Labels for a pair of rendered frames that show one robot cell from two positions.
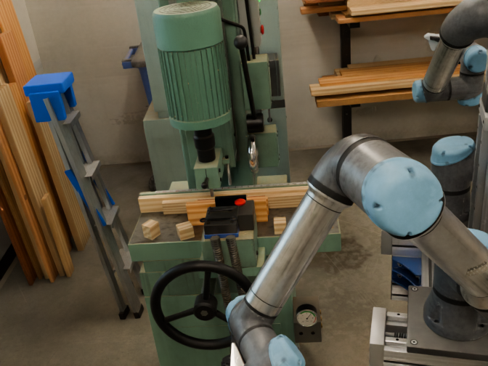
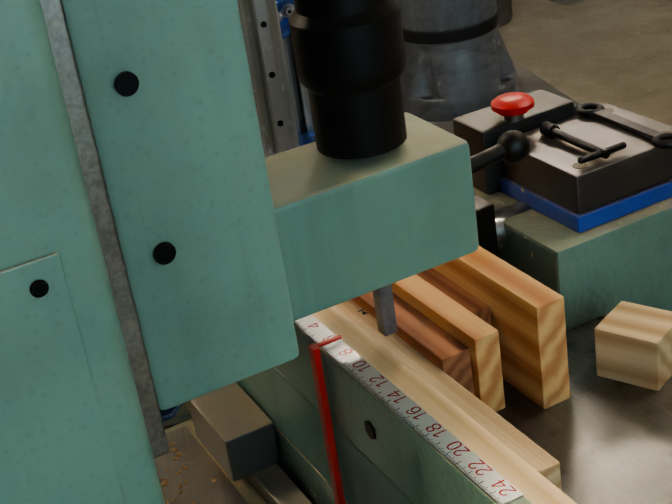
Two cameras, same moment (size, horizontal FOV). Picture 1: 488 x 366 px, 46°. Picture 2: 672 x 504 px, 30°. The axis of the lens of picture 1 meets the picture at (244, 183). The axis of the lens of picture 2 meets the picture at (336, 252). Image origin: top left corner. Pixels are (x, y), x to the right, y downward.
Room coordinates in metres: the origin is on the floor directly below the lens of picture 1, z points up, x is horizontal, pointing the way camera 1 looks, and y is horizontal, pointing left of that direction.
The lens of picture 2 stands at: (1.86, 0.65, 1.34)
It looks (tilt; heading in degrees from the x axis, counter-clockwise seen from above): 27 degrees down; 240
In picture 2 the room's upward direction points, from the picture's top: 9 degrees counter-clockwise
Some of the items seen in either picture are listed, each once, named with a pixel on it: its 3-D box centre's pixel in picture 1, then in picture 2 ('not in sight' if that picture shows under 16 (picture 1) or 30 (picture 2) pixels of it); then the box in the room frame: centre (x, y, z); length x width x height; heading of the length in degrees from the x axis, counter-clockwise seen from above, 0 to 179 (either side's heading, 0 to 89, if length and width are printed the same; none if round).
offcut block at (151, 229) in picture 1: (151, 229); not in sight; (1.40, 0.28, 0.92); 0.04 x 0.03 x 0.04; 141
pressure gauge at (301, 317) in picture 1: (306, 316); not in sight; (1.27, -0.14, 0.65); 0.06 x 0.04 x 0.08; 84
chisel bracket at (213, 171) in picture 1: (210, 170); (340, 226); (1.53, 0.09, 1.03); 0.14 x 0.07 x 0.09; 174
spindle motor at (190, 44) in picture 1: (193, 66); not in sight; (1.51, 0.10, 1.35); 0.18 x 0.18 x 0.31
